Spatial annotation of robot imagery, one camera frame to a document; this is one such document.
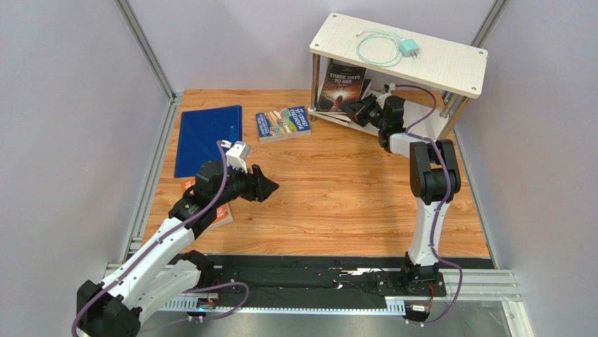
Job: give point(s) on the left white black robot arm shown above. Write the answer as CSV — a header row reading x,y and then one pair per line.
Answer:
x,y
121,303

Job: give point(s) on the three days to see book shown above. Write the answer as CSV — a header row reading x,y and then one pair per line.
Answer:
x,y
345,74

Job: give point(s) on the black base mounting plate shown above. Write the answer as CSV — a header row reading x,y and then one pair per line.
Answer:
x,y
311,282

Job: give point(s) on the orange 78-storey treehouse book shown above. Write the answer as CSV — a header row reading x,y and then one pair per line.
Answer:
x,y
223,214

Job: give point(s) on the nineteen eighty-four book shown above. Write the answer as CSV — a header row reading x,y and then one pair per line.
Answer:
x,y
334,114

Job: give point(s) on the blue treehouse book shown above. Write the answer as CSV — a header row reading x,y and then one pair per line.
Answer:
x,y
274,125

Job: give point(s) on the white two-tier shelf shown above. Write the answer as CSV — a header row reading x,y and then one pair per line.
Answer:
x,y
454,68

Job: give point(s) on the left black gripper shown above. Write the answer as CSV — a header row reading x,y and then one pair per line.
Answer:
x,y
258,187

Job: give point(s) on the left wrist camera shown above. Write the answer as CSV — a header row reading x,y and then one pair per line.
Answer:
x,y
237,154

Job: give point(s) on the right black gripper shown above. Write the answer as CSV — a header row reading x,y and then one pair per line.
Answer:
x,y
362,111

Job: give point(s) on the teal charger with cable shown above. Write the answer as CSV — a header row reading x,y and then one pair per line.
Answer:
x,y
382,48

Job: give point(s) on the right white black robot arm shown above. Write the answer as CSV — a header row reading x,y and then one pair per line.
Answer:
x,y
434,179

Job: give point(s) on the blue file folder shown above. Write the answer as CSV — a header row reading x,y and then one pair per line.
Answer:
x,y
199,132

